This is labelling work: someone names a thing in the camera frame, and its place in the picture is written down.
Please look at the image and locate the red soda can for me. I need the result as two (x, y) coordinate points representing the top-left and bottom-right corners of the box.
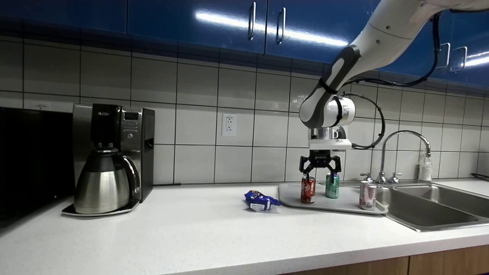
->
(302, 176), (317, 204)

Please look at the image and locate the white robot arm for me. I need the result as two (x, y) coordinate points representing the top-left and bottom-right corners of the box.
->
(299, 0), (489, 178)

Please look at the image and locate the black microwave oven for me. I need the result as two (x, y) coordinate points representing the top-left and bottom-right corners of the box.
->
(0, 108), (75, 230)

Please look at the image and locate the white wall outlet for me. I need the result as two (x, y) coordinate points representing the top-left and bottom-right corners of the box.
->
(222, 114), (239, 138)

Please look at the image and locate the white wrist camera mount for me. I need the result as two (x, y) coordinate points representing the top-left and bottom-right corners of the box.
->
(309, 140), (352, 152)

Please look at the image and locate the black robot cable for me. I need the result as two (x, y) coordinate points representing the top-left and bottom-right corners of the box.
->
(341, 13), (444, 152)

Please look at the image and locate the grey plastic tray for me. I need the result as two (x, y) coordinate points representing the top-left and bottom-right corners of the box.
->
(279, 184), (387, 216)

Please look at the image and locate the green soda can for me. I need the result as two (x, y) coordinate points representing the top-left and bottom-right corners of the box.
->
(326, 175), (340, 199)

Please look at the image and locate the stainless steel double sink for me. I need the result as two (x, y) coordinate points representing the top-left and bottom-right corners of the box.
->
(376, 184), (489, 233)

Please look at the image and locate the steel coffee maker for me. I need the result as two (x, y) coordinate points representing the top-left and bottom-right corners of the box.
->
(63, 105), (155, 219)

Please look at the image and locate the silver pink soda can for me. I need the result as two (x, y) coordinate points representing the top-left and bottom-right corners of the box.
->
(360, 182), (376, 210)

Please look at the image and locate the blue snack bag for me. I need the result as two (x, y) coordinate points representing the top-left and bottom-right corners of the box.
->
(245, 190), (282, 212)

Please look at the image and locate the chrome sink faucet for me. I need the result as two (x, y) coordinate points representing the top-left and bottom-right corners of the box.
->
(373, 129), (433, 186)

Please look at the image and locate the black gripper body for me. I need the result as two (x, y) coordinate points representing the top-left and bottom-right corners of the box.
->
(305, 150), (337, 175)

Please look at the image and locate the clear soap bottle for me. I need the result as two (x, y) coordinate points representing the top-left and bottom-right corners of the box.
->
(418, 157), (431, 182)

